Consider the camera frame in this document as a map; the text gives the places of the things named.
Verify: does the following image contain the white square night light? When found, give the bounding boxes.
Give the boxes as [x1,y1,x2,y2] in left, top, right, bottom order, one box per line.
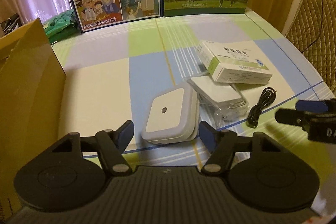
[141,82,199,144]

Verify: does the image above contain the white green tablet box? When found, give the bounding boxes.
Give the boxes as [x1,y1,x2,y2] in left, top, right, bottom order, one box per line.
[196,40,273,85]

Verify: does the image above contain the clear bag with white plug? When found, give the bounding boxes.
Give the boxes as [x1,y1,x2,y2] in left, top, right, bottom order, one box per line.
[187,75,249,127]

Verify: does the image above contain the quilted tan chair cushion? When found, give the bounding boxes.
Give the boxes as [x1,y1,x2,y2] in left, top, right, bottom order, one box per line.
[285,0,335,92]

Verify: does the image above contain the brown cardboard box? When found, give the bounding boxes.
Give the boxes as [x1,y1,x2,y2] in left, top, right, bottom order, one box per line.
[1,19,66,221]

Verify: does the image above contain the green plastic bag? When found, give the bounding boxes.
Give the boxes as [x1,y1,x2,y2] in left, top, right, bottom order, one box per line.
[43,9,78,44]

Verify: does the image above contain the black coiled cable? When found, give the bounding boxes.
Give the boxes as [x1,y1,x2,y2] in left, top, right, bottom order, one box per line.
[247,86,277,129]

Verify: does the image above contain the black power cord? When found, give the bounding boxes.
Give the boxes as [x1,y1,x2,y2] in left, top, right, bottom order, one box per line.
[301,0,329,54]

